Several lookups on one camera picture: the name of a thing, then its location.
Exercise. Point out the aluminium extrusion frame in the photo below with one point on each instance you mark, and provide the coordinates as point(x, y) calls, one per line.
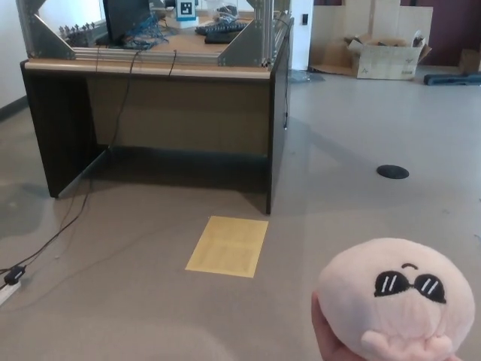
point(49, 45)

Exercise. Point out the clear plastic bag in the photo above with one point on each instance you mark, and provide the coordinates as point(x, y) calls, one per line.
point(306, 76)

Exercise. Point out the dark wooden desk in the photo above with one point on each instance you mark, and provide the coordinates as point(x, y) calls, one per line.
point(188, 113)

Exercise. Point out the black round floor cover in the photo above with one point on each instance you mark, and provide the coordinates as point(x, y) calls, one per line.
point(392, 172)

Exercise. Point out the small closed cardboard box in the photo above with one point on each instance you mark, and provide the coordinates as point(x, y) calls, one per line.
point(471, 62)

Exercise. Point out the dark blue foam piece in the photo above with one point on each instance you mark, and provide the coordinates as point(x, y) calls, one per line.
point(451, 79)

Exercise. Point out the pink plush dumpling with sunglasses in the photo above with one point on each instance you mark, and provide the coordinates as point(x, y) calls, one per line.
point(360, 312)

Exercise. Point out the black wall switch plate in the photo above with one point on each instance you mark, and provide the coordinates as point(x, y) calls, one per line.
point(305, 19)

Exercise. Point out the person's bare hand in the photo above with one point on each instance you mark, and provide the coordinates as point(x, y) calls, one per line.
point(324, 338)

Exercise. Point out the black power adapter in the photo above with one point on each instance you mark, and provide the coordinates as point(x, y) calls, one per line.
point(15, 274)

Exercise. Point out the short black keyboard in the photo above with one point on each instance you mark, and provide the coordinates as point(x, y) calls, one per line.
point(221, 37)

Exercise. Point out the open cardboard box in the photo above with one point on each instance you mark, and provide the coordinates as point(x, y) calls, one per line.
point(387, 62)

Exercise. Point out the yellow paper sheet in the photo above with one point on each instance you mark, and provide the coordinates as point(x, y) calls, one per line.
point(227, 246)

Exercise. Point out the white box with fiducial tag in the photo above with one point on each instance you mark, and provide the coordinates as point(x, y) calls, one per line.
point(186, 10)

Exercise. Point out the black computer monitor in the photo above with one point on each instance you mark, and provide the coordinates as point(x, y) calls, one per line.
point(124, 17)

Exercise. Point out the long black keyboard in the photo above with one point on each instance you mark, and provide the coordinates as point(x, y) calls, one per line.
point(221, 25)

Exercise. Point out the white power strip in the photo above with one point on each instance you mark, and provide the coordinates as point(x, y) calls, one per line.
point(7, 293)

